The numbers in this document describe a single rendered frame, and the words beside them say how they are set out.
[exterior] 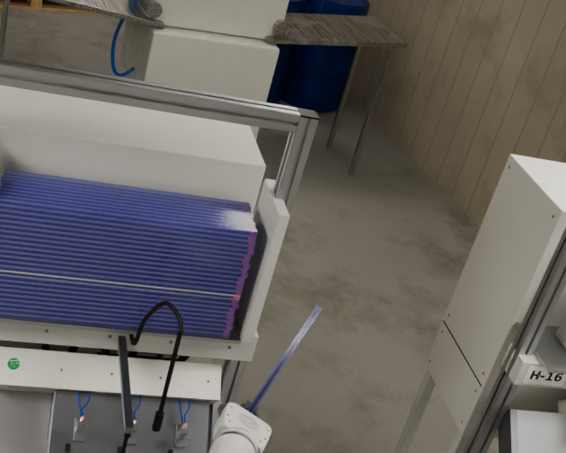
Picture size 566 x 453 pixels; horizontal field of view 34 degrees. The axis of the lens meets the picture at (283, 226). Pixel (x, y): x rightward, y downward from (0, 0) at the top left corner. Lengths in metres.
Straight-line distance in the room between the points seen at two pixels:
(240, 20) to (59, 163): 3.91
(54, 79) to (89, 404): 0.72
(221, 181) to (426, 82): 5.23
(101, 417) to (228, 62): 3.92
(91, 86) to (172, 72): 3.91
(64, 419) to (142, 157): 0.58
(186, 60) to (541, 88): 2.21
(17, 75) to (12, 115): 0.25
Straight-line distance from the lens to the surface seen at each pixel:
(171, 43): 5.63
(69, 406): 2.09
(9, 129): 1.97
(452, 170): 6.80
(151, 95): 1.80
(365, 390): 4.47
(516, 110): 6.30
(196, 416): 2.13
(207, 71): 5.76
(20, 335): 2.04
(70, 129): 2.01
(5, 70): 1.79
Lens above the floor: 2.54
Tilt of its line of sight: 27 degrees down
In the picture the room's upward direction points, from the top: 16 degrees clockwise
